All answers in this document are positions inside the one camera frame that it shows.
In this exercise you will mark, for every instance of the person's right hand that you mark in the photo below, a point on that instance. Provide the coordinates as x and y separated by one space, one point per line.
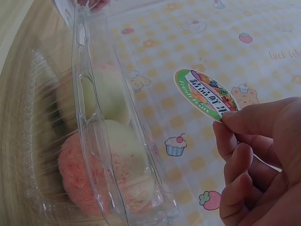
270 164

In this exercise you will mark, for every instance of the person's left hand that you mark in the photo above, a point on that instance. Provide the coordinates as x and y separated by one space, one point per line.
98 4

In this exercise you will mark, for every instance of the person's right thumb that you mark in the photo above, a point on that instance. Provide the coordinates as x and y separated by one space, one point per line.
261 117

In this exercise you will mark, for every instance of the person's left fingers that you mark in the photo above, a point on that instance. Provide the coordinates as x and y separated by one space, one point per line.
98 4

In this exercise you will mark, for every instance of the clear plastic clamshell box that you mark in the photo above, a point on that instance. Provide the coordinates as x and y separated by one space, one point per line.
82 35

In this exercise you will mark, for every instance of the oval fruit print sticker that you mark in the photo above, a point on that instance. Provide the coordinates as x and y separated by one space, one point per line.
200 94

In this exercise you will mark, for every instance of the pink and green peach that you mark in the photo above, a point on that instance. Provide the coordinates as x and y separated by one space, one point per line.
77 169
110 94

